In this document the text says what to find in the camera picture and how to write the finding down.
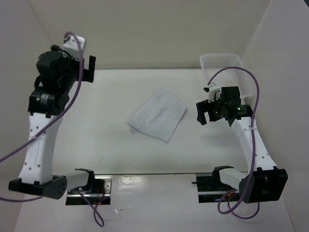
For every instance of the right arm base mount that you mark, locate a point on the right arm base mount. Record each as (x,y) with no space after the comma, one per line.
(207,190)

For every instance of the white plastic basket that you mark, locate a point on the white plastic basket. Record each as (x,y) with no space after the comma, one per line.
(219,68)

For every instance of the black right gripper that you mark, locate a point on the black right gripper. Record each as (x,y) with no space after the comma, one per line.
(204,106)

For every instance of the orange rubber band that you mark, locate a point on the orange rubber band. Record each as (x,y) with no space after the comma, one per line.
(229,83)

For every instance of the white skirt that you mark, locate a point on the white skirt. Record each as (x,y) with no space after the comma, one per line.
(159,116)

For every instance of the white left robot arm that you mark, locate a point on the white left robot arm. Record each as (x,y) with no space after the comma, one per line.
(47,105)

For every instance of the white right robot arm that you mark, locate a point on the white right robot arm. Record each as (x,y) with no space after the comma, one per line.
(264,181)

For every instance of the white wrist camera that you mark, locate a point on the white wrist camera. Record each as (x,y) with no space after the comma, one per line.
(74,44)
(212,89)

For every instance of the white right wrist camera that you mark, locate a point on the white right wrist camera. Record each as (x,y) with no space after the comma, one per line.
(212,89)

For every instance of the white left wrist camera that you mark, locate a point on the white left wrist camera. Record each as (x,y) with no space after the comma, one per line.
(74,44)

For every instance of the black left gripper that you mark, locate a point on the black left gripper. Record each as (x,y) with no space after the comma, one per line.
(89,75)

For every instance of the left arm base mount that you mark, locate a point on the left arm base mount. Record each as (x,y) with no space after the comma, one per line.
(100,193)

